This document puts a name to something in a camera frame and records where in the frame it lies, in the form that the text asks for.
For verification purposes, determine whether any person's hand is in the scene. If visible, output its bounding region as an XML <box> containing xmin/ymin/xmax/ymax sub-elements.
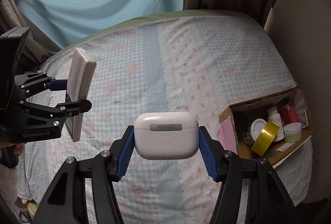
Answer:
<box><xmin>0</xmin><ymin>142</ymin><xmax>25</xmax><ymax>156</ymax></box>

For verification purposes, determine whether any white remote control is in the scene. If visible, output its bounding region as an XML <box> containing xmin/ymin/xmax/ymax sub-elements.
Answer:
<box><xmin>66</xmin><ymin>48</ymin><xmax>96</xmax><ymax>142</ymax></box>

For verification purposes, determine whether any yellow tape roll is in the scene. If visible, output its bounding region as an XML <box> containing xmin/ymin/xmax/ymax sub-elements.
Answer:
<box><xmin>251</xmin><ymin>121</ymin><xmax>279</xmax><ymax>157</ymax></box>

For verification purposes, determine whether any red carton box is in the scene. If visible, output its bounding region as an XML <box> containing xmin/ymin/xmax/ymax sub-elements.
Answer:
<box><xmin>278</xmin><ymin>101</ymin><xmax>299</xmax><ymax>125</ymax></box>

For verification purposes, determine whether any pale green cream jar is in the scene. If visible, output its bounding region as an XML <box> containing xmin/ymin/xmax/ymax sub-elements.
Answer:
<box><xmin>283</xmin><ymin>122</ymin><xmax>302</xmax><ymax>143</ymax></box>

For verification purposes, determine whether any left brown curtain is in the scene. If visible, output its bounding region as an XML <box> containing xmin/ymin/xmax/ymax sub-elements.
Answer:
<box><xmin>1</xmin><ymin>0</ymin><xmax>61</xmax><ymax>64</ymax></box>

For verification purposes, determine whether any green jar white lid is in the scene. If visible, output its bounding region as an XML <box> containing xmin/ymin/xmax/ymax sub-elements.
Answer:
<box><xmin>242</xmin><ymin>118</ymin><xmax>266</xmax><ymax>145</ymax></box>

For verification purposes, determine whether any open cardboard box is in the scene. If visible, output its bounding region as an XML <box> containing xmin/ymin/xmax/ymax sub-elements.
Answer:
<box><xmin>217</xmin><ymin>86</ymin><xmax>313</xmax><ymax>167</ymax></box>

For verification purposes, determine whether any white earbuds case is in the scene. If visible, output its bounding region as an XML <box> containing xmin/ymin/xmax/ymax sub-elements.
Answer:
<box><xmin>133</xmin><ymin>112</ymin><xmax>199</xmax><ymax>160</ymax></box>

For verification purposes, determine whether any white pill bottle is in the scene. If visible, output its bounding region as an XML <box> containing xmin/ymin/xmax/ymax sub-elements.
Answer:
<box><xmin>267</xmin><ymin>107</ymin><xmax>284</xmax><ymax>142</ymax></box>

